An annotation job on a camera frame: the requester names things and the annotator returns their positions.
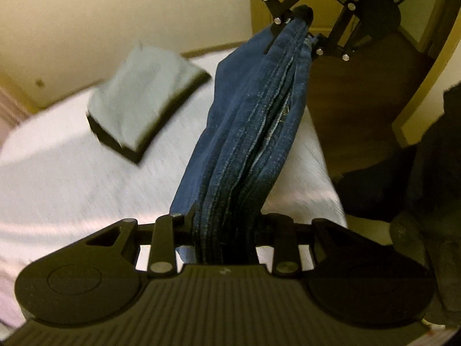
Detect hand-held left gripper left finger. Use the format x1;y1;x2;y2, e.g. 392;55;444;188
86;204;197;279

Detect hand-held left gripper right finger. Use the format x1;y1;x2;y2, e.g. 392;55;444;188
252;213;361;279

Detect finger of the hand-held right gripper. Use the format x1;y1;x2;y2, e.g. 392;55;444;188
260;0;323;54
306;1;358;62

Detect blue denim jeans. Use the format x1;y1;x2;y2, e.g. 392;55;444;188
169;18;314;266

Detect grey folded garment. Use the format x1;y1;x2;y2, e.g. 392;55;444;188
86;42;203;149

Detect person's black trouser leg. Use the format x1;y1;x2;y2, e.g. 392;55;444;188
389;82;461;329

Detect cream door frame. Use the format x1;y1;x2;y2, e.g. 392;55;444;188
392;0;461;148

